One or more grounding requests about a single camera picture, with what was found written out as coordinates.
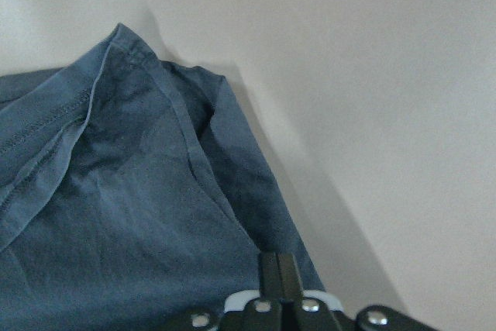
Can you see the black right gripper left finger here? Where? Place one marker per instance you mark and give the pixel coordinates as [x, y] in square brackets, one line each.
[257, 309]

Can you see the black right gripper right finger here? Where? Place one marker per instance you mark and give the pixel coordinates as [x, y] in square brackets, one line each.
[298, 311]

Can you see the black graphic t-shirt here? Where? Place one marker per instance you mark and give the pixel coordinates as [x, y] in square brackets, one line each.
[131, 189]

